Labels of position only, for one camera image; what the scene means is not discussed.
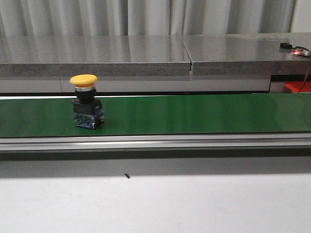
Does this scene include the red black sensor wire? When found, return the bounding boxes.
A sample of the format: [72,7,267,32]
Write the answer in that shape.
[297,45,311,94]

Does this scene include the grey stone countertop left slab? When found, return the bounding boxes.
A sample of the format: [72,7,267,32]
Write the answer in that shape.
[0,35,190,77]

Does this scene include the green conveyor belt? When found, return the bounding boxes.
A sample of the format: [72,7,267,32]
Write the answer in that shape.
[0,93,311,152]

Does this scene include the small sensor circuit board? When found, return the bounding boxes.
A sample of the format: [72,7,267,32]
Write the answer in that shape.
[280,43,311,57]

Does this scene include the grey stone countertop slab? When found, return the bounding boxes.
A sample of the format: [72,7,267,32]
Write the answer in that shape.
[183,33,311,75]
[0,35,190,77]

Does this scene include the red plastic tray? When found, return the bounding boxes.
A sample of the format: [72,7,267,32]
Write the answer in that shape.
[285,81,311,93]

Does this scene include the white pleated curtain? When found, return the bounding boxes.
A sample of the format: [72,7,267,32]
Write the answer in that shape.
[0,0,311,36]

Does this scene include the grey stone countertop right slab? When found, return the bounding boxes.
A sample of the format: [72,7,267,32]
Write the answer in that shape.
[183,33,311,75]

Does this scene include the yellow push button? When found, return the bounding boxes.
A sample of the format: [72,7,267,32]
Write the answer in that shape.
[70,74,104,129]

